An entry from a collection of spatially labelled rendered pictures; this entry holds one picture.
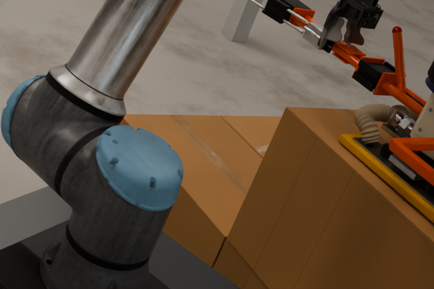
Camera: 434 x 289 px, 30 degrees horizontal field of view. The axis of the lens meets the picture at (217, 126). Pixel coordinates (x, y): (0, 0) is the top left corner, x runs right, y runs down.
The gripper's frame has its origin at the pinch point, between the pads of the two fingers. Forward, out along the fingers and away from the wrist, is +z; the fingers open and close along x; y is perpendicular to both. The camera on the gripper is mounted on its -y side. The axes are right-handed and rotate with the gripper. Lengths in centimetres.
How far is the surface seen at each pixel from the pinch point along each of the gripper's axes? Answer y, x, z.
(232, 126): -44, 23, 52
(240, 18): -231, 178, 88
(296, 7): -14.9, -1.9, -3.1
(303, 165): 22.5, -17.3, 20.9
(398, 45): 18.5, -0.1, -9.9
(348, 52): 7.9, -2.5, -2.0
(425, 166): 55, -26, -2
